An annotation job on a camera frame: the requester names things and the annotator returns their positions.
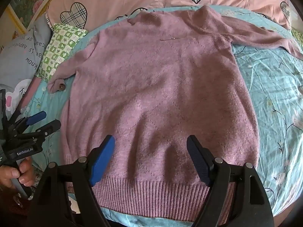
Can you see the purple knit sweater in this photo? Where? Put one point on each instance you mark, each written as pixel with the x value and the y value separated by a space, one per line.
pixel 153 87

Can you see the yellow wooden frame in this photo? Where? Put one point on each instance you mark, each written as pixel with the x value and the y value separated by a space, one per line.
pixel 14 19

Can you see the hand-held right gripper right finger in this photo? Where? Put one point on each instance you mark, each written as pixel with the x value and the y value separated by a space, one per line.
pixel 198 160

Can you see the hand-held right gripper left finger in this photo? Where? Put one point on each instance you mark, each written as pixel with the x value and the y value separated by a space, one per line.
pixel 101 163

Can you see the grey printed pillow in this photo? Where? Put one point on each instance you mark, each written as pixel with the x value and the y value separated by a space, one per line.
pixel 21 52

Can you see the blue floral bedsheet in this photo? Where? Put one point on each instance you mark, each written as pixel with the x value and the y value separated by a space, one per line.
pixel 272 87

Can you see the floral wall poster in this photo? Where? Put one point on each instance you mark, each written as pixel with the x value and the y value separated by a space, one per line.
pixel 28 0

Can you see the green checked pillow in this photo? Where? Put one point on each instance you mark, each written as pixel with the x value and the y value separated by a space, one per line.
pixel 61 45

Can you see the person's left hand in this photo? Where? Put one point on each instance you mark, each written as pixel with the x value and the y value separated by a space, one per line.
pixel 26 172

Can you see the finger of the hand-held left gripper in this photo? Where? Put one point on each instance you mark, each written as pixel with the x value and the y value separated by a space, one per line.
pixel 48 127
pixel 35 118

